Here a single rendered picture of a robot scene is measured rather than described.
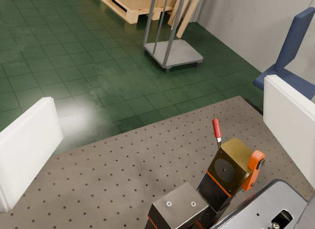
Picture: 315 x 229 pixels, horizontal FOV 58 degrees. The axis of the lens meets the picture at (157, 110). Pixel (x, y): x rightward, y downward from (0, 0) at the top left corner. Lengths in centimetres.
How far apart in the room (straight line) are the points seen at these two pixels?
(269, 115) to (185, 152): 111
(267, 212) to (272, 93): 70
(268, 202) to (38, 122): 76
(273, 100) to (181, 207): 57
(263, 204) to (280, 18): 279
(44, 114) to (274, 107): 13
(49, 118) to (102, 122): 210
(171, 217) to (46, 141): 55
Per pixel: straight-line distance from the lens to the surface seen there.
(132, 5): 370
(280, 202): 90
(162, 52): 309
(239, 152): 85
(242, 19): 374
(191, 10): 363
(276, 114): 16
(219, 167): 87
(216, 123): 88
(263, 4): 358
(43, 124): 17
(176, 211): 71
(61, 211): 105
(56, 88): 256
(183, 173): 120
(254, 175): 86
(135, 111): 242
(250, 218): 82
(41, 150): 17
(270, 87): 17
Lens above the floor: 163
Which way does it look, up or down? 41 degrees down
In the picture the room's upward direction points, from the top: 17 degrees clockwise
